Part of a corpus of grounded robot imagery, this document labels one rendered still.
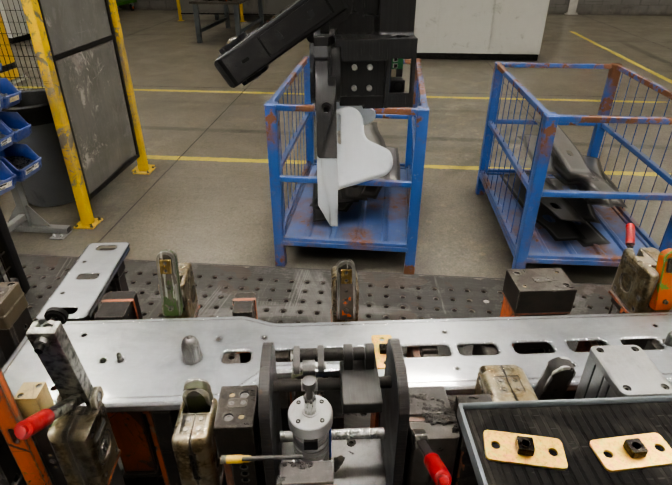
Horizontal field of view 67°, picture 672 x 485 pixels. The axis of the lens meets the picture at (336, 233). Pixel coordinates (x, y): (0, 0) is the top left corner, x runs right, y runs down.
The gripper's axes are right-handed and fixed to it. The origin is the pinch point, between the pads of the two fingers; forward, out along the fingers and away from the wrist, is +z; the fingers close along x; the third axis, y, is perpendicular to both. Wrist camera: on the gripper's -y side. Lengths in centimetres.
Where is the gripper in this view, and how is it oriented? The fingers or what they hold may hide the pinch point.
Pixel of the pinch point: (322, 189)
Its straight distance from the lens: 47.5
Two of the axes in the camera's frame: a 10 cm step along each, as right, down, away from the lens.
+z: 0.0, 8.7, 5.0
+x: -0.5, -5.0, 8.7
